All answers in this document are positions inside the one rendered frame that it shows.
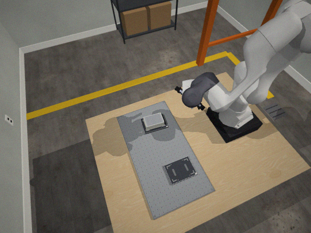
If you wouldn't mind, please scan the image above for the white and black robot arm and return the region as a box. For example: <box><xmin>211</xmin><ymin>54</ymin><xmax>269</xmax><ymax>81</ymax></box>
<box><xmin>182</xmin><ymin>0</ymin><xmax>311</xmax><ymax>129</ymax></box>

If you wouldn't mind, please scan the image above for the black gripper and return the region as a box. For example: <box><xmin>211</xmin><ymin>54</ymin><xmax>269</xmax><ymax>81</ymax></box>
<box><xmin>175</xmin><ymin>86</ymin><xmax>205</xmax><ymax>111</ymax></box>

